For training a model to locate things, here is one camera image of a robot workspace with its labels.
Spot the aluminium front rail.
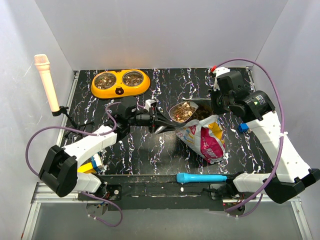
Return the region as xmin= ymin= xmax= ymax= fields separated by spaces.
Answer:
xmin=20 ymin=182 xmax=88 ymax=240

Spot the blue white toy brick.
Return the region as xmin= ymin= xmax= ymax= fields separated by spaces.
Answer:
xmin=90 ymin=153 xmax=104 ymax=173

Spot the black microphone stand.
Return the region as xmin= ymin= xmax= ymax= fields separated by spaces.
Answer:
xmin=51 ymin=106 xmax=86 ymax=138

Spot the metal food scoop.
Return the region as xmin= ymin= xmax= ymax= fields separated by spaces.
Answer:
xmin=154 ymin=100 xmax=199 ymax=134

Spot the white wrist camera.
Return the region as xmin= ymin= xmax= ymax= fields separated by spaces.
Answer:
xmin=144 ymin=99 xmax=157 ymax=111
xmin=209 ymin=65 xmax=231 ymax=92

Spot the blue white toy block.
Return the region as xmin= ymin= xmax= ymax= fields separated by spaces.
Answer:
xmin=237 ymin=123 xmax=250 ymax=133

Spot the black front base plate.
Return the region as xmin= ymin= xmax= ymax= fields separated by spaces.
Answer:
xmin=93 ymin=174 xmax=250 ymax=211

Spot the pet food bag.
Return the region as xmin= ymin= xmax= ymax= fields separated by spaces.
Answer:
xmin=174 ymin=97 xmax=227 ymax=165

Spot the yellow toy brick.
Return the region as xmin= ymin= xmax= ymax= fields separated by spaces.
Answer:
xmin=77 ymin=162 xmax=97 ymax=174

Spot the orange double pet bowl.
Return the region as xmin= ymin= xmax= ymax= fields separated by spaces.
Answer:
xmin=90 ymin=69 xmax=151 ymax=100

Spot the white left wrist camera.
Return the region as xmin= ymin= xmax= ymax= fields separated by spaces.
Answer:
xmin=144 ymin=99 xmax=157 ymax=111

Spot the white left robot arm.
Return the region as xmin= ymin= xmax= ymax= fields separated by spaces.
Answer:
xmin=38 ymin=97 xmax=180 ymax=200

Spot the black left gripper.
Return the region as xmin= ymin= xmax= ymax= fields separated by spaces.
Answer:
xmin=128 ymin=106 xmax=176 ymax=134

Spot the pink toy microphone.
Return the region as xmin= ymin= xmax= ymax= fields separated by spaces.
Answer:
xmin=34 ymin=54 xmax=60 ymax=116

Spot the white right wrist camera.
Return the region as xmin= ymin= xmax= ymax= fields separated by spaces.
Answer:
xmin=209 ymin=65 xmax=231 ymax=92

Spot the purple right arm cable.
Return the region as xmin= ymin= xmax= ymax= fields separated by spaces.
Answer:
xmin=209 ymin=58 xmax=286 ymax=217

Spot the blue toy microphone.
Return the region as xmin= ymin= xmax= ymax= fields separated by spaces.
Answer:
xmin=176 ymin=173 xmax=228 ymax=184

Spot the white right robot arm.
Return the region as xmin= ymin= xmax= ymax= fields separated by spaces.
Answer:
xmin=209 ymin=67 xmax=320 ymax=204

